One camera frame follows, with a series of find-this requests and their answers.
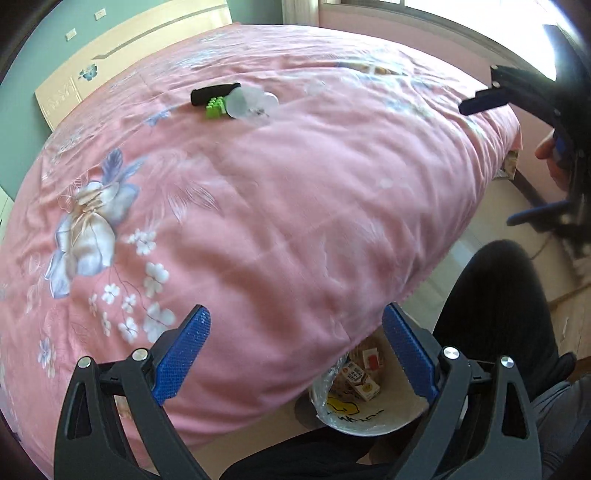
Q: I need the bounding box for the pink floral bedspread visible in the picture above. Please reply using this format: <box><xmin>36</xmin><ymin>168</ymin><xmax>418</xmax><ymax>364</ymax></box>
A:
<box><xmin>0</xmin><ymin>23</ymin><xmax>525</xmax><ymax>462</ymax></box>

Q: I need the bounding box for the cream curtain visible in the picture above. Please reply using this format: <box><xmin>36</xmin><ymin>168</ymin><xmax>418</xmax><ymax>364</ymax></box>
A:
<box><xmin>281</xmin><ymin>0</ymin><xmax>321</xmax><ymax>26</ymax></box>

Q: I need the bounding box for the grey floral bed skirt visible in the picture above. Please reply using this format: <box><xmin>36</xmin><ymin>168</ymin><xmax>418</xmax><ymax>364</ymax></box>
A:
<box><xmin>501</xmin><ymin>124</ymin><xmax>525</xmax><ymax>181</ymax></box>

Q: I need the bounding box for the white printed carton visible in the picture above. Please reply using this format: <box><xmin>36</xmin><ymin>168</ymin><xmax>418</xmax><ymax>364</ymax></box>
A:
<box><xmin>341</xmin><ymin>360</ymin><xmax>382</xmax><ymax>401</ymax></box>

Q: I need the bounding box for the person's right hand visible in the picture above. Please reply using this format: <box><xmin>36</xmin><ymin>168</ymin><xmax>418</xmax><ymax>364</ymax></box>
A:
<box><xmin>536</xmin><ymin>131</ymin><xmax>573</xmax><ymax>192</ymax></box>

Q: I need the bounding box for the person's grey jacket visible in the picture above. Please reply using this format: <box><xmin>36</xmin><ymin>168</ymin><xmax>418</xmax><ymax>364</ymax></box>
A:
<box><xmin>531</xmin><ymin>376</ymin><xmax>587</xmax><ymax>480</ymax></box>

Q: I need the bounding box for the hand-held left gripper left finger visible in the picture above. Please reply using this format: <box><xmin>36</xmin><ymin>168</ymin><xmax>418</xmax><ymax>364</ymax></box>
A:
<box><xmin>54</xmin><ymin>305</ymin><xmax>212</xmax><ymax>480</ymax></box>

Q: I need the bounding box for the cream bed headboard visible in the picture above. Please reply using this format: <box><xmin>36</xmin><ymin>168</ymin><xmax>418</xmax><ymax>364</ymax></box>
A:
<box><xmin>34</xmin><ymin>0</ymin><xmax>234</xmax><ymax>132</ymax></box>

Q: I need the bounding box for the green toy block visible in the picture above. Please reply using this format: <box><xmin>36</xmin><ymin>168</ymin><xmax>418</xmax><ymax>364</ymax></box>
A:
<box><xmin>205</xmin><ymin>96</ymin><xmax>229</xmax><ymax>120</ymax></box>

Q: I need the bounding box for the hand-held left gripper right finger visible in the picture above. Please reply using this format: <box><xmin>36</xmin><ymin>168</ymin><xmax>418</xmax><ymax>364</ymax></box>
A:
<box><xmin>382</xmin><ymin>302</ymin><xmax>543</xmax><ymax>480</ymax></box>

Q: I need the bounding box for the black cylinder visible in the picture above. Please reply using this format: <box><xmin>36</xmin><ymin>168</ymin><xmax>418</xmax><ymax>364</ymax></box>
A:
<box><xmin>191</xmin><ymin>83</ymin><xmax>242</xmax><ymax>108</ymax></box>

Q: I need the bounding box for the white bin with plastic liner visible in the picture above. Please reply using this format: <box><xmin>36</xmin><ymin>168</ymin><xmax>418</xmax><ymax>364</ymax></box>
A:
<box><xmin>308</xmin><ymin>325</ymin><xmax>432</xmax><ymax>437</ymax></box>

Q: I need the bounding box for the clear plastic cup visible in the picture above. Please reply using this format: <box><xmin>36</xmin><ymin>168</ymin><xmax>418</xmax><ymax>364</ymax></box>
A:
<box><xmin>225</xmin><ymin>85</ymin><xmax>280</xmax><ymax>127</ymax></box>

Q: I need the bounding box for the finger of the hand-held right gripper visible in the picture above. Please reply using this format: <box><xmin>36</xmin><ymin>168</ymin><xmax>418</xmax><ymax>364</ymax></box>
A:
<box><xmin>506</xmin><ymin>198</ymin><xmax>575</xmax><ymax>229</ymax></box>
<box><xmin>458</xmin><ymin>65</ymin><xmax>561</xmax><ymax>134</ymax></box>

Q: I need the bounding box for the window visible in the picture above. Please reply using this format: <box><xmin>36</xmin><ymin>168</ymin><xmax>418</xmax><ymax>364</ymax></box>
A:
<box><xmin>323</xmin><ymin>0</ymin><xmax>561</xmax><ymax>81</ymax></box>

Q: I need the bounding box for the person's right leg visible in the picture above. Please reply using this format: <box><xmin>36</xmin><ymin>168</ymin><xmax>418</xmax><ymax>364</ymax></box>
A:
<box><xmin>434</xmin><ymin>240</ymin><xmax>578</xmax><ymax>402</ymax></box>

